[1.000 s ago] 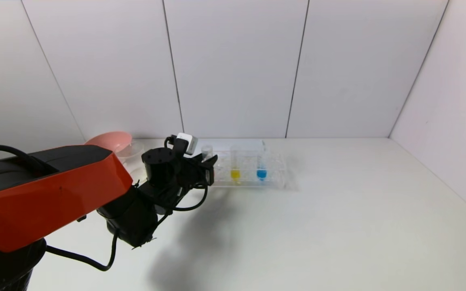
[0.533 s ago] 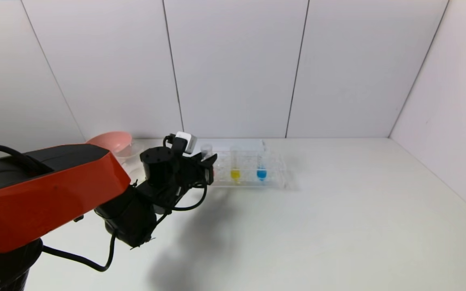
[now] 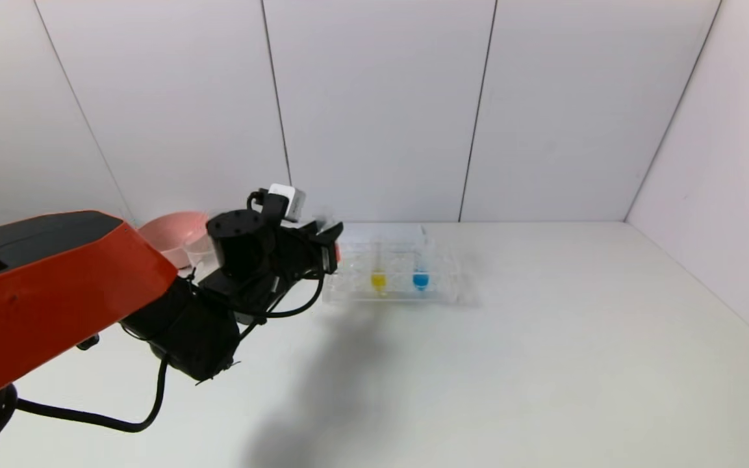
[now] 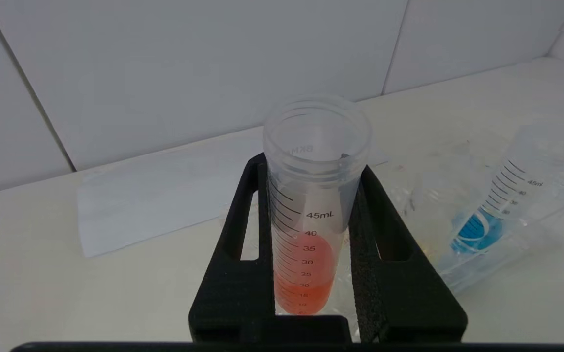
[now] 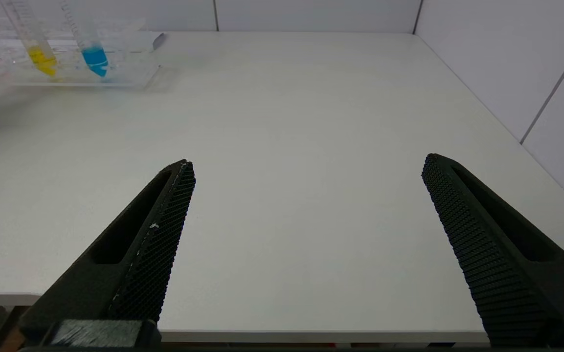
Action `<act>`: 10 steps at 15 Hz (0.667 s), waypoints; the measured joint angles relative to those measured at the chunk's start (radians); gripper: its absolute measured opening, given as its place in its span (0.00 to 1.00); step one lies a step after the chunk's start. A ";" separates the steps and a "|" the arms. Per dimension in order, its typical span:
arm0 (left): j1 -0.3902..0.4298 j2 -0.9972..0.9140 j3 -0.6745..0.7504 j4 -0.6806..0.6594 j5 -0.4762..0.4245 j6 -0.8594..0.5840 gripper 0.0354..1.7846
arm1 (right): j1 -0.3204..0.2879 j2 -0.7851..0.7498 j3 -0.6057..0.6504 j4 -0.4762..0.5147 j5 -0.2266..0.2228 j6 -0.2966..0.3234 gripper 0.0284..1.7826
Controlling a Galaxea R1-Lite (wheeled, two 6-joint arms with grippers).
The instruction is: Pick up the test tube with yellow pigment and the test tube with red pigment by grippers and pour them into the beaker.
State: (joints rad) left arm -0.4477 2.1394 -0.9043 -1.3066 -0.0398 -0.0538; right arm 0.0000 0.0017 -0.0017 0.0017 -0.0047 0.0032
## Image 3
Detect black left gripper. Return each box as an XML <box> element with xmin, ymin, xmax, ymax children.
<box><xmin>277</xmin><ymin>219</ymin><xmax>344</xmax><ymax>278</ymax></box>

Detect test tube with yellow pigment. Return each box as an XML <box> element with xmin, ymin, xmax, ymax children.
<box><xmin>370</xmin><ymin>237</ymin><xmax>390</xmax><ymax>294</ymax></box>

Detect clear acrylic test tube rack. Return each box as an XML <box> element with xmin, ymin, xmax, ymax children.
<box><xmin>322</xmin><ymin>239</ymin><xmax>463</xmax><ymax>305</ymax></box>

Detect test tube with blue pigment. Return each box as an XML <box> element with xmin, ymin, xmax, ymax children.
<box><xmin>412</xmin><ymin>235</ymin><xmax>433</xmax><ymax>293</ymax></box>

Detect clear glass beaker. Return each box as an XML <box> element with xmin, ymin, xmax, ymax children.
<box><xmin>184</xmin><ymin>231</ymin><xmax>220</xmax><ymax>280</ymax></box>

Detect white paper sheet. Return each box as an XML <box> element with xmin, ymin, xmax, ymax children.
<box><xmin>342</xmin><ymin>224</ymin><xmax>427</xmax><ymax>251</ymax></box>

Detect pink plastic bowl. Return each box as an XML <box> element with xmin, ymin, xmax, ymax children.
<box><xmin>138</xmin><ymin>211</ymin><xmax>212</xmax><ymax>268</ymax></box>

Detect short black camera cable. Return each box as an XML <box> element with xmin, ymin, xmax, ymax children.
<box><xmin>231</xmin><ymin>270</ymin><xmax>326</xmax><ymax>320</ymax></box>

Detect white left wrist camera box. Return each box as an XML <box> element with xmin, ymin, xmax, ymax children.
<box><xmin>269</xmin><ymin>184</ymin><xmax>307</xmax><ymax>222</ymax></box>

